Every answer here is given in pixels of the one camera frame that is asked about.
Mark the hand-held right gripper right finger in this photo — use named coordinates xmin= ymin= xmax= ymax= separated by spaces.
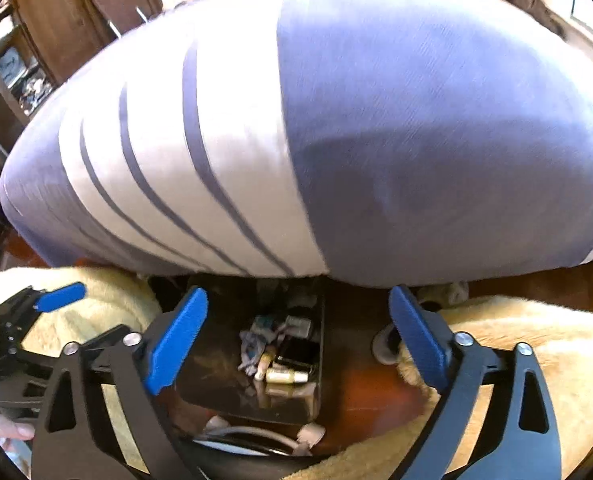
xmin=387 ymin=284 xmax=563 ymax=480

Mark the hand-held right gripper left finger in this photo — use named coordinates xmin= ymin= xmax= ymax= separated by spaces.
xmin=31 ymin=286 xmax=210 ymax=480

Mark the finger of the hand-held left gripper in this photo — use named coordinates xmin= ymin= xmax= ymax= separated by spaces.
xmin=0 ymin=281 xmax=88 ymax=322
xmin=20 ymin=324 xmax=130 ymax=361

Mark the black rectangular bin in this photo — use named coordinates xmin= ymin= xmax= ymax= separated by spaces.
xmin=174 ymin=275 xmax=328 ymax=427

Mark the printed plastic wrapper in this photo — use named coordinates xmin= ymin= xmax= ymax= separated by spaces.
xmin=237 ymin=327 xmax=288 ymax=377

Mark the yellow bottle with white cap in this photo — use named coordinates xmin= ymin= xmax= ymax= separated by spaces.
xmin=265 ymin=367 xmax=311 ymax=386

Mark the black cardboard box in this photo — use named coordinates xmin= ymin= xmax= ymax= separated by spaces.
xmin=275 ymin=334 xmax=323 ymax=370

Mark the person's left hand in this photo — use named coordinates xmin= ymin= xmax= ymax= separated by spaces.
xmin=0 ymin=411 xmax=36 ymax=444

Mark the grey slipper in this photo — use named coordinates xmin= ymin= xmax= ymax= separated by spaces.
xmin=373 ymin=324 xmax=408 ymax=367

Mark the white fluffy slipper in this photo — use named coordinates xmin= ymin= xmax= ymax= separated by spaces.
xmin=418 ymin=281 xmax=471 ymax=312

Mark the small white box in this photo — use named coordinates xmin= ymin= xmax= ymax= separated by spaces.
xmin=283 ymin=315 xmax=313 ymax=339

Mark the blue and white striped blanket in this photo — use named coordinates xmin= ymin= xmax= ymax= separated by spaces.
xmin=0 ymin=0 xmax=593 ymax=290

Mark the cluttered shelf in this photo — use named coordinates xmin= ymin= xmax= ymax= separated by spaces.
xmin=0 ymin=7 xmax=58 ymax=118

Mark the wooden wardrobe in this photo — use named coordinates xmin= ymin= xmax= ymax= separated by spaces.
xmin=9 ymin=0 xmax=163 ymax=88

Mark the white cable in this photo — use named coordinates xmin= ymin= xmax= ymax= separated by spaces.
xmin=204 ymin=412 xmax=327 ymax=457

